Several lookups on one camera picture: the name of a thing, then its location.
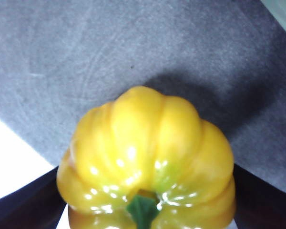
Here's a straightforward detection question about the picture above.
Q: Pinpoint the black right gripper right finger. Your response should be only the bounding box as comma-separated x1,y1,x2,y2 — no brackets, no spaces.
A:
234,163,286,229

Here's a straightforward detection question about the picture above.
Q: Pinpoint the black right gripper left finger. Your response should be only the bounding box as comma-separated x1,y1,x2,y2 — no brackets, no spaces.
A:
0,166,67,229

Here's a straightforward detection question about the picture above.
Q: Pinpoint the yellow toy pumpkin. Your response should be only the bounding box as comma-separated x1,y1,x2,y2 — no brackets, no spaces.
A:
56,85,236,229

